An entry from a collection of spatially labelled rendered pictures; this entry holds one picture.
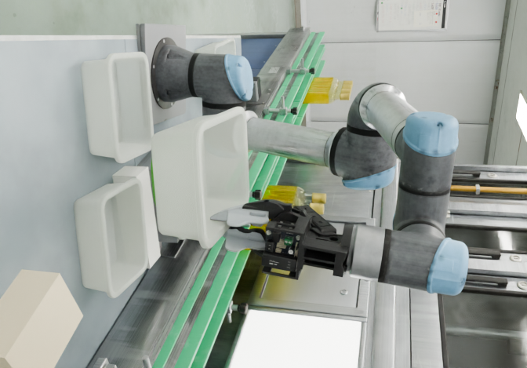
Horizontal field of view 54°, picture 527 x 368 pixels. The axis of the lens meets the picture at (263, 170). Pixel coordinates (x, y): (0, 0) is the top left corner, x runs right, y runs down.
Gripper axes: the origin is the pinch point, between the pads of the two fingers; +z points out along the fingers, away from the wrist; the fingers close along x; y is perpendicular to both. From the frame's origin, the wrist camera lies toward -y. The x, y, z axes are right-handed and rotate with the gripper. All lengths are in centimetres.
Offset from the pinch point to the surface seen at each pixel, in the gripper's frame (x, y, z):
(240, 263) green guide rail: 40, -60, 12
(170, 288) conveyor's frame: 38, -37, 23
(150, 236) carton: 24, -35, 28
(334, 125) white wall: 139, -705, 45
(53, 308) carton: 19.5, 4.1, 26.9
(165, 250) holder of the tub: 35, -50, 31
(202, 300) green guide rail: 39, -36, 14
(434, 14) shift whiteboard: -33, -667, -69
